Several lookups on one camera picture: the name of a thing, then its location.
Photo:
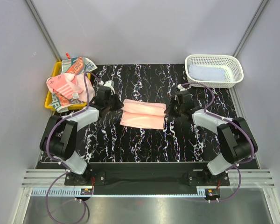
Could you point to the orange grey printed towel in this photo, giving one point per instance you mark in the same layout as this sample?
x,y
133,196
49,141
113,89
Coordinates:
x,y
76,66

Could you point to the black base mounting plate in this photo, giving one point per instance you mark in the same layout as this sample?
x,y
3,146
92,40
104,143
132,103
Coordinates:
x,y
147,178

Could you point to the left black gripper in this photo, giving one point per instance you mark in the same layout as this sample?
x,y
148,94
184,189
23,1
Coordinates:
x,y
119,105

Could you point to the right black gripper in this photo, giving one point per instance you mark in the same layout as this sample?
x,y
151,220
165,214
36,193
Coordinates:
x,y
169,111

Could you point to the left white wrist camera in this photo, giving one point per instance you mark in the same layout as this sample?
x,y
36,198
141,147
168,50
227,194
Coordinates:
x,y
109,84

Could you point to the slotted white cable duct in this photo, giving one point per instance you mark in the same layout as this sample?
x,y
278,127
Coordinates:
x,y
56,192

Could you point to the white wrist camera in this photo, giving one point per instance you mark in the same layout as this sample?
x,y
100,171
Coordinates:
x,y
183,87
109,84

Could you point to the yellow plastic bin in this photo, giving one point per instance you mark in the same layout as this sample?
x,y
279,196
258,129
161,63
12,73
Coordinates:
x,y
53,103

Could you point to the small circuit board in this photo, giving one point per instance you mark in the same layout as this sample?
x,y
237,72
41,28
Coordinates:
x,y
86,191
213,192

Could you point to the light blue towel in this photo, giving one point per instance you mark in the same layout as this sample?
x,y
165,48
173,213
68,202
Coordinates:
x,y
203,73

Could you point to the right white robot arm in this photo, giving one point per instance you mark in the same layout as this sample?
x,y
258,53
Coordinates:
x,y
236,141

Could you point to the left small circuit board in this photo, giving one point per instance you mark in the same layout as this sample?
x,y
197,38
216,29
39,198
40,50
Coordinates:
x,y
86,191

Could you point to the white perforated basket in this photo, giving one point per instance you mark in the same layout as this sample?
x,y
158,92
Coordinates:
x,y
232,69

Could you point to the right small circuit board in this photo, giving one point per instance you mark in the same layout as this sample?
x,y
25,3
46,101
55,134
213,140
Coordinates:
x,y
213,192

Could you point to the pink bunny towel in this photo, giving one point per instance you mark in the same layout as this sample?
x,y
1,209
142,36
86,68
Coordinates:
x,y
71,86

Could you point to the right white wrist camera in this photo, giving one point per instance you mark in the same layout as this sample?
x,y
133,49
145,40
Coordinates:
x,y
183,87

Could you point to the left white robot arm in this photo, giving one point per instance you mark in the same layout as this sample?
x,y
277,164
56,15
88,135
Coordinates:
x,y
60,135

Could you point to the plain pink towel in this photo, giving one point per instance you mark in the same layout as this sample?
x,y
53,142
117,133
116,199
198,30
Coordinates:
x,y
143,115

